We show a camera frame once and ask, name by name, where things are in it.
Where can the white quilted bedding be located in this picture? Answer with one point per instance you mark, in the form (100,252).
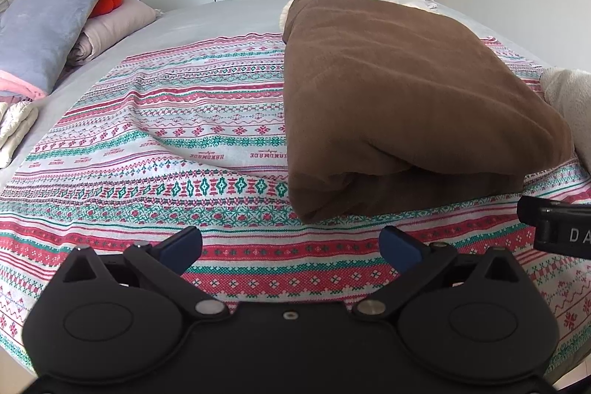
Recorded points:
(14,131)

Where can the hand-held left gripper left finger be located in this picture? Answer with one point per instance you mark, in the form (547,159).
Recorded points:
(182,247)

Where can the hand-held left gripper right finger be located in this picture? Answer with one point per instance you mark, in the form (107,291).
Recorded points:
(400,248)

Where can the pale pink pillow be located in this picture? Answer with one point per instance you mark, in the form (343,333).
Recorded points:
(115,24)

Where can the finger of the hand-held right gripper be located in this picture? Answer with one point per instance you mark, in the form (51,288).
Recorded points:
(540,207)

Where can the orange plush toy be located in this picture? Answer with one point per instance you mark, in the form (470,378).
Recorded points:
(107,2)

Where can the brown fleece-lined garment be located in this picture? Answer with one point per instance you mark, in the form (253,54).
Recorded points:
(392,98)

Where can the pink green patterned blanket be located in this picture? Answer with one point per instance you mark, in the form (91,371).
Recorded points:
(161,135)

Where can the cream fleece garment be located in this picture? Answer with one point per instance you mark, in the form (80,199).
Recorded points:
(568,98)

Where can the grey blue pillow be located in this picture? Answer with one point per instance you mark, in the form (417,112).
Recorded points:
(51,20)

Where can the bed with grey sheet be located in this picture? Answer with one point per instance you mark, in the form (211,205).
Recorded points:
(217,18)

